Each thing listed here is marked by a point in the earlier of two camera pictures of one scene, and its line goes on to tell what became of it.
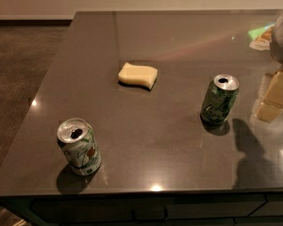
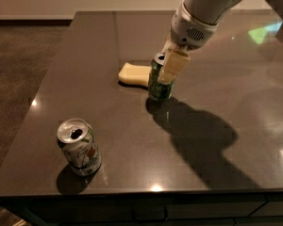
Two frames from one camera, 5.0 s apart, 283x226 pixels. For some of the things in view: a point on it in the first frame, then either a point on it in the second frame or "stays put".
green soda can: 220,98 -> 158,90
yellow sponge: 142,75 stays put
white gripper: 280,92 -> 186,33
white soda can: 78,142 stays put
